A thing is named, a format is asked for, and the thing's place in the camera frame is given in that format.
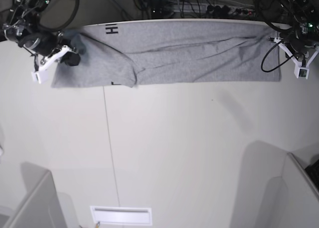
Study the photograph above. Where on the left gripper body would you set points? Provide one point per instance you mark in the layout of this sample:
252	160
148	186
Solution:
300	35

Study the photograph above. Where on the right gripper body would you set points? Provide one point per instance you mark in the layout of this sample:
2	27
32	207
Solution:
48	44

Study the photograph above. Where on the grey T-shirt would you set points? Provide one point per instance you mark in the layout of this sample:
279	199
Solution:
169	51

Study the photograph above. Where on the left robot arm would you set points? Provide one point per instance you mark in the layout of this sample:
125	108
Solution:
303	18

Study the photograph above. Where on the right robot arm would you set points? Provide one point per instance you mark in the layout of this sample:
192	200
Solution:
21	24

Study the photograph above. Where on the black keyboard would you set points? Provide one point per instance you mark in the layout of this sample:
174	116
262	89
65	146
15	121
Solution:
313	173

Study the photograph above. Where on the grey partition panel left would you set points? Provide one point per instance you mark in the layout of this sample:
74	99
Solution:
40	207

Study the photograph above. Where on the grey partition panel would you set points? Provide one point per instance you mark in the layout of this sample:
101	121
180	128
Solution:
40	207
290	200

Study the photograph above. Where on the grey partition panel right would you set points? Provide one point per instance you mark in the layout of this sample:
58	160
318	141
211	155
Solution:
290	200

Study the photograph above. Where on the white table slot plate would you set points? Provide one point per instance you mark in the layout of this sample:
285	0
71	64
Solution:
122	216

